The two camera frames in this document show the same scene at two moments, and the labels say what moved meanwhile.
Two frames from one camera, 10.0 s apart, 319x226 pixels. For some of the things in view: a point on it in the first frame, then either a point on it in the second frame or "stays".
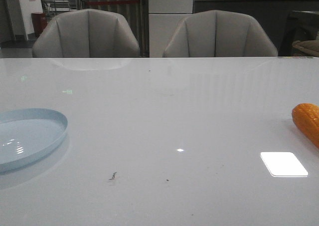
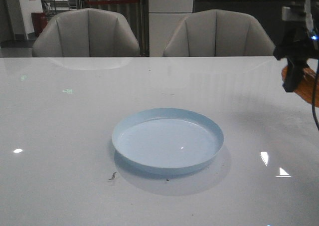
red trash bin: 40,21 stays
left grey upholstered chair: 85,34 stays
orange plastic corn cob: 305,116 → 306,90
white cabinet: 168,7 stays
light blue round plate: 26,134 → 166,140
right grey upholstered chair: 219,33 stays
